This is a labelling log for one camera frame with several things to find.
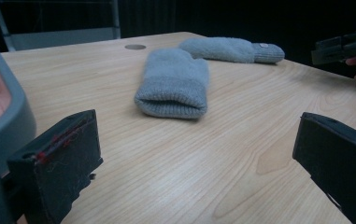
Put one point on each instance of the metal stand frame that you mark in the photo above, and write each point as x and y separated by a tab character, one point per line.
57	29

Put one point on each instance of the round grey table grommet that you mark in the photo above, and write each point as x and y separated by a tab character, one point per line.
135	47

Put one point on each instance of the grey sock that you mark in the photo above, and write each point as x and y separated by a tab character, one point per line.
174	84
231	49

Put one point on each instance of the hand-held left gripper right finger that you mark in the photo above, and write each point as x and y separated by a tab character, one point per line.
340	161

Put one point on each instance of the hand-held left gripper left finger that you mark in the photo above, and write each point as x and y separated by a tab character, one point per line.
62	174

